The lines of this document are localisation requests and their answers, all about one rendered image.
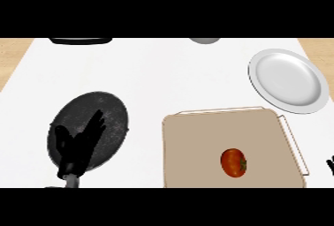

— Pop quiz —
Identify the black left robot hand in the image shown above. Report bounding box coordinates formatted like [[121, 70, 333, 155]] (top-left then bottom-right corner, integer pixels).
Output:
[[53, 109, 106, 179]]

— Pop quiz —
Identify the beige tray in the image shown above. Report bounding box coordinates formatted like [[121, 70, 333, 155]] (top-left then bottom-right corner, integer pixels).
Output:
[[161, 106, 310, 189]]

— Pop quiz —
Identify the red tomato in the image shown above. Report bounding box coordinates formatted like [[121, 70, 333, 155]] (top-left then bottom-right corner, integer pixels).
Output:
[[219, 147, 248, 178]]

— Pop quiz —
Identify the white plate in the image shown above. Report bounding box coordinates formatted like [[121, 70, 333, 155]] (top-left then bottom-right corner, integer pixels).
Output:
[[247, 48, 330, 115]]

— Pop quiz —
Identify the dark grey round pan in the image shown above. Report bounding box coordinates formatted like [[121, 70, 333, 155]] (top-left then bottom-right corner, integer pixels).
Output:
[[46, 91, 130, 172]]

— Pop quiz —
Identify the white placemat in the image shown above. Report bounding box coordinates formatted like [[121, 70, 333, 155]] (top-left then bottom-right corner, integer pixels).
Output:
[[0, 37, 334, 189]]

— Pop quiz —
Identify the black flat object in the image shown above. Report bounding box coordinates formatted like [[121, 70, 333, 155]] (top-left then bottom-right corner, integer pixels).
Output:
[[47, 37, 114, 46]]

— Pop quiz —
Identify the grey round object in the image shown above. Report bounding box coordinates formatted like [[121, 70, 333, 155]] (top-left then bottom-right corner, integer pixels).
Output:
[[188, 37, 222, 45]]

